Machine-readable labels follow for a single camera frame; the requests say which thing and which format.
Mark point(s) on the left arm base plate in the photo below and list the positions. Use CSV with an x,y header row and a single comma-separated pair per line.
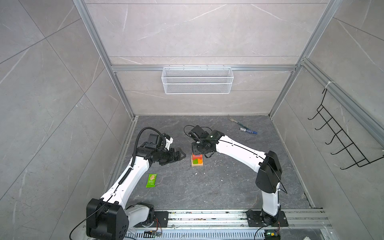
x,y
159,219

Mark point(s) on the blue marker pen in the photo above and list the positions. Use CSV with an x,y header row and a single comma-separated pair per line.
x,y
248,131

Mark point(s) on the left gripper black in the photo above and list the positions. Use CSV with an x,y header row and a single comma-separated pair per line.
x,y
172,158

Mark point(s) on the green snack wrapper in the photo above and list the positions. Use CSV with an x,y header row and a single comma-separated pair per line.
x,y
151,183

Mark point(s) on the natural wood block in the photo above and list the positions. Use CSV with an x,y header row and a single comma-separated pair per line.
x,y
196,165

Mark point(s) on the white wire mesh basket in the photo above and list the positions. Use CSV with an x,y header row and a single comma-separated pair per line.
x,y
197,80

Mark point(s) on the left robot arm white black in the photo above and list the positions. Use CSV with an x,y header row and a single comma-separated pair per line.
x,y
109,218

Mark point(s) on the red arch wood block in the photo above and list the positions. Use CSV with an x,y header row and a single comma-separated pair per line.
x,y
197,158

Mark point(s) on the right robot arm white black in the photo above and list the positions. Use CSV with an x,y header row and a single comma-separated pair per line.
x,y
266,165

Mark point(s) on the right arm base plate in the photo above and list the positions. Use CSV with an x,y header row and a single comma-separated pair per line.
x,y
262,219

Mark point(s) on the black wire hook rack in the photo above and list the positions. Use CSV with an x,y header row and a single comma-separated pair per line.
x,y
340,134

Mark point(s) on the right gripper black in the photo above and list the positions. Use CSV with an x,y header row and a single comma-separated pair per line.
x,y
194,149

